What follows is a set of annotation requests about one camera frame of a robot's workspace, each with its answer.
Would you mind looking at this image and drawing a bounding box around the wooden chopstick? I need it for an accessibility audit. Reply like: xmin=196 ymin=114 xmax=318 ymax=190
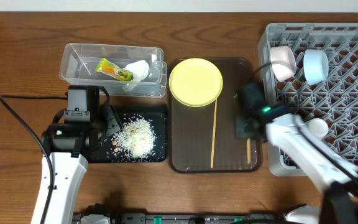
xmin=210 ymin=100 xmax=218 ymax=169
xmin=246 ymin=139 xmax=251 ymax=165

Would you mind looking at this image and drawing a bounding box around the rice pile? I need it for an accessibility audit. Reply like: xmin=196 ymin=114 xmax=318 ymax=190
xmin=104 ymin=115 xmax=157 ymax=161

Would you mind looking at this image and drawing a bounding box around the green yellow snack wrapper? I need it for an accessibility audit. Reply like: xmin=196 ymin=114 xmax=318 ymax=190
xmin=95 ymin=58 xmax=134 ymax=81

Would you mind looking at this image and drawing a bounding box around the pink bowl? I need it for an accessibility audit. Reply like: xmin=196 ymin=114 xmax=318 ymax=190
xmin=270 ymin=46 xmax=296 ymax=82

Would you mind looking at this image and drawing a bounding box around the white tissue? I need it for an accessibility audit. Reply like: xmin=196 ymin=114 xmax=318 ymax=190
xmin=123 ymin=60 xmax=149 ymax=92

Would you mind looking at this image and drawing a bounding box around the pale green cup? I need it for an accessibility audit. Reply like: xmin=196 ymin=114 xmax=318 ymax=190
xmin=306 ymin=118 xmax=329 ymax=139

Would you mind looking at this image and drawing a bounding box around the light blue bowl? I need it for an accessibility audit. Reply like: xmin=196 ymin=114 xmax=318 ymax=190
xmin=303 ymin=49 xmax=329 ymax=85

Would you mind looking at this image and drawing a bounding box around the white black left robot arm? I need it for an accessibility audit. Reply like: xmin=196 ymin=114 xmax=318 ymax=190
xmin=31 ymin=85 xmax=122 ymax=223

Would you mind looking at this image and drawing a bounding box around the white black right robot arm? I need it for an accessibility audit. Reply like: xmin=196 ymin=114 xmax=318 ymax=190
xmin=238 ymin=104 xmax=358 ymax=223

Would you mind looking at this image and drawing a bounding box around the black food waste tray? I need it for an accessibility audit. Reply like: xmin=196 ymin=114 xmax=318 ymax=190
xmin=89 ymin=105 xmax=168 ymax=164

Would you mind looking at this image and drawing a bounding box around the clear plastic waste bin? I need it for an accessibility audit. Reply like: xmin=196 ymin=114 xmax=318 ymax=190
xmin=60 ymin=43 xmax=167 ymax=98

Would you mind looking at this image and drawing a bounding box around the grey dishwasher rack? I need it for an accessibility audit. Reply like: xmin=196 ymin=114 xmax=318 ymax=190
xmin=257 ymin=23 xmax=358 ymax=166

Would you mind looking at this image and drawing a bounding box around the dark brown serving tray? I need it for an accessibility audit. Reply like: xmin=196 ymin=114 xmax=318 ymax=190
xmin=169 ymin=57 xmax=263 ymax=174

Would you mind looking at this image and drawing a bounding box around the yellow plate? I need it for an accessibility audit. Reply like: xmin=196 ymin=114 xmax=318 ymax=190
xmin=169 ymin=58 xmax=223 ymax=107

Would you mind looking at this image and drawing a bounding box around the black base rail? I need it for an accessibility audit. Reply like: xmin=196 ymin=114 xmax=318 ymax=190
xmin=71 ymin=203 xmax=323 ymax=224

